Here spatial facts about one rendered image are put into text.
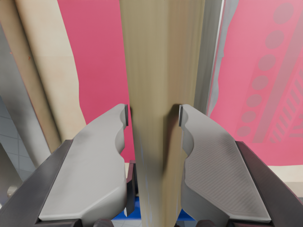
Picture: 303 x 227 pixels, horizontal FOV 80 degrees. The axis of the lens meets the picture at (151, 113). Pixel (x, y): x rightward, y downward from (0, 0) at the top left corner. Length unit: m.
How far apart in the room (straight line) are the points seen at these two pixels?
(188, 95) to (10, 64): 0.21
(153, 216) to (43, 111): 0.21
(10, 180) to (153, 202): 0.26
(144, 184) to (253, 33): 0.22
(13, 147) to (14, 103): 1.74
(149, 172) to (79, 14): 0.20
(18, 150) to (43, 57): 1.77
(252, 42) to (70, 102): 0.27
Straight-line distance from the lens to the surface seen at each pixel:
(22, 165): 2.16
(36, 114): 0.30
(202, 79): 0.17
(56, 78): 0.30
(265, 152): 0.40
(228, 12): 0.26
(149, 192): 0.18
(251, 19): 0.28
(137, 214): 0.41
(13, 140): 1.97
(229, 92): 0.30
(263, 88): 0.32
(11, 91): 0.30
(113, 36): 0.26
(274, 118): 0.36
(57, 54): 0.29
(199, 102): 0.18
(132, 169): 0.31
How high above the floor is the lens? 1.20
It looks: 58 degrees down
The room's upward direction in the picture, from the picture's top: 179 degrees counter-clockwise
